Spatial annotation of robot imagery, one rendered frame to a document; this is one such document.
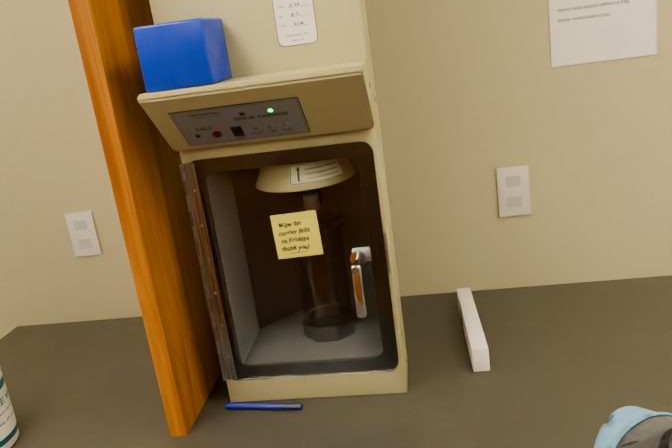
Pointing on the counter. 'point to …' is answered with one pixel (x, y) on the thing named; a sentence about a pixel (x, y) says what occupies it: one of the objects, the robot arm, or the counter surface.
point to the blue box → (182, 54)
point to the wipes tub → (7, 417)
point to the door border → (208, 270)
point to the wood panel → (142, 174)
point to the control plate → (286, 111)
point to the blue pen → (264, 406)
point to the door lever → (358, 282)
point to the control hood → (289, 84)
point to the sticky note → (296, 234)
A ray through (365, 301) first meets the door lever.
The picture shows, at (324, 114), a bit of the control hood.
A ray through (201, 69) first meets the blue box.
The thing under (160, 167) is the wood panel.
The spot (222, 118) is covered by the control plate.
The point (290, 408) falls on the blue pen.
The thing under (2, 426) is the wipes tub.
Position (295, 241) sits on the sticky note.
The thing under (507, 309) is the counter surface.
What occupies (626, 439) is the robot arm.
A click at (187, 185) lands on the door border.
